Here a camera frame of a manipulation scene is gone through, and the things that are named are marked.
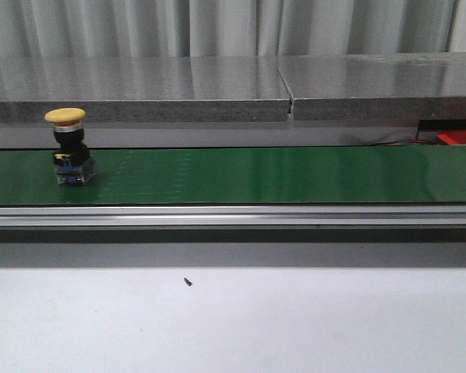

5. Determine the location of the green conveyor belt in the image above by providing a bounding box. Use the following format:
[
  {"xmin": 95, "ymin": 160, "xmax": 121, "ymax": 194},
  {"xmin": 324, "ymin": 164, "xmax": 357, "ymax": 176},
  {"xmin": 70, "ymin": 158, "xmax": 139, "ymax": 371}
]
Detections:
[{"xmin": 0, "ymin": 145, "xmax": 466, "ymax": 205}]

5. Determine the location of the grey stone counter slab right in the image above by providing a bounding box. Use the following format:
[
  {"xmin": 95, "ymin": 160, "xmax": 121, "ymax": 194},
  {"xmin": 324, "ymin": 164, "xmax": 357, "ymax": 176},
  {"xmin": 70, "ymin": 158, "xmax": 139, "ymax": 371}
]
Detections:
[{"xmin": 276, "ymin": 52, "xmax": 466, "ymax": 120}]

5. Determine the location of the grey stone counter slab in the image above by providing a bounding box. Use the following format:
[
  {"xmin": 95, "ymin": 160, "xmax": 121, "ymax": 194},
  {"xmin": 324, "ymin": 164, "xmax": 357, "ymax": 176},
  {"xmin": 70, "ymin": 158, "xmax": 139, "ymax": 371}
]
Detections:
[
  {"xmin": 0, "ymin": 57, "xmax": 290, "ymax": 123},
  {"xmin": 276, "ymin": 52, "xmax": 466, "ymax": 120}
]

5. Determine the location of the red plastic tray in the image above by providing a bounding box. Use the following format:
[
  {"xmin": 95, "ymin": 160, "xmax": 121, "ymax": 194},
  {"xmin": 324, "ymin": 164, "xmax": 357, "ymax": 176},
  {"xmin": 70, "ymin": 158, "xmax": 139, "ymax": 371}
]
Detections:
[{"xmin": 437, "ymin": 130, "xmax": 466, "ymax": 145}]

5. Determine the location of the grey stone counter slab left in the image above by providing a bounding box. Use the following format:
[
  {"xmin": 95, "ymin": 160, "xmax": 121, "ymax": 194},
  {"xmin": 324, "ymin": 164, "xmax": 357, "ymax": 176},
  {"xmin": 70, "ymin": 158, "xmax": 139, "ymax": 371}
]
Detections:
[{"xmin": 0, "ymin": 57, "xmax": 290, "ymax": 123}]

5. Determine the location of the white pleated curtain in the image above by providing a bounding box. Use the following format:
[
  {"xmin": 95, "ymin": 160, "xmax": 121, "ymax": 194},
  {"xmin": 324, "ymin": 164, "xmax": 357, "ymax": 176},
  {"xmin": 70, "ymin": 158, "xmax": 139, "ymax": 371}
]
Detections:
[{"xmin": 0, "ymin": 1, "xmax": 466, "ymax": 58}]

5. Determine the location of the aluminium conveyor frame rail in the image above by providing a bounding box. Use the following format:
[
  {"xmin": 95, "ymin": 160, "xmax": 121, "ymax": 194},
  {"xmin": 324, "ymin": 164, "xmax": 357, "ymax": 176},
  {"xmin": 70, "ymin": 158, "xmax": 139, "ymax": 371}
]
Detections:
[{"xmin": 0, "ymin": 204, "xmax": 466, "ymax": 268}]

